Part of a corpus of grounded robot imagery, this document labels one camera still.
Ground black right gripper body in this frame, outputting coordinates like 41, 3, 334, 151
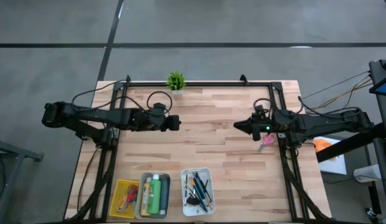
252, 105, 276, 142

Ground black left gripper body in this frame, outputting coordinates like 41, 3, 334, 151
136, 102, 182, 132

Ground green paint bottle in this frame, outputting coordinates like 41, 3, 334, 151
148, 174, 162, 215

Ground dark teal paint bottle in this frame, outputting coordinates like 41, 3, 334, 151
159, 176, 171, 216

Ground red scissors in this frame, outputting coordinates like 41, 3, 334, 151
125, 184, 140, 205

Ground yellow paint bottle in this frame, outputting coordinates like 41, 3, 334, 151
139, 177, 153, 217

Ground dark pens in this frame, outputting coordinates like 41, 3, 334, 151
191, 177, 209, 213

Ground wide black paint brush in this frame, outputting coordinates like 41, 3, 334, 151
184, 186, 200, 207

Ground orange scissors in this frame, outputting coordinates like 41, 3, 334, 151
116, 197, 131, 214

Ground white plastic bin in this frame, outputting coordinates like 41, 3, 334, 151
135, 172, 173, 221
179, 167, 217, 218

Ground pink scissors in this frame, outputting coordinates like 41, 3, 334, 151
257, 133, 276, 153

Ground small green potted plant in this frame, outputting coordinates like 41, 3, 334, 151
166, 71, 187, 96

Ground orange object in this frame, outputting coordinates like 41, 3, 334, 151
314, 139, 336, 160

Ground yellow plastic basket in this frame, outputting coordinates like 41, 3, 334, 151
108, 179, 140, 219

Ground white paper sheet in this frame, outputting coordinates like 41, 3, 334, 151
313, 135, 348, 176

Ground black support beam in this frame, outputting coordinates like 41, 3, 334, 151
316, 122, 386, 164

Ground white paper roll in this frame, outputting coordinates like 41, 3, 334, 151
353, 164, 383, 184

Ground monitor with blue screen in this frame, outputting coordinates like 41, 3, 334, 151
369, 72, 386, 97

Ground grey metal table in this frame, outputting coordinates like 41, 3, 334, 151
0, 135, 45, 224

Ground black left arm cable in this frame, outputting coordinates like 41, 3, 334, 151
70, 80, 174, 116

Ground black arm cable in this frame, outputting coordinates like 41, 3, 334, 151
70, 80, 174, 116
253, 96, 362, 119

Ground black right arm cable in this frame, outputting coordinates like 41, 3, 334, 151
253, 96, 362, 119

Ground black aluminium table frame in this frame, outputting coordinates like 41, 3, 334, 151
64, 73, 333, 223

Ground brown floor cable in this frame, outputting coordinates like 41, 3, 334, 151
304, 81, 374, 112

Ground black floor cable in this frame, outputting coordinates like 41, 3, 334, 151
301, 70, 373, 102

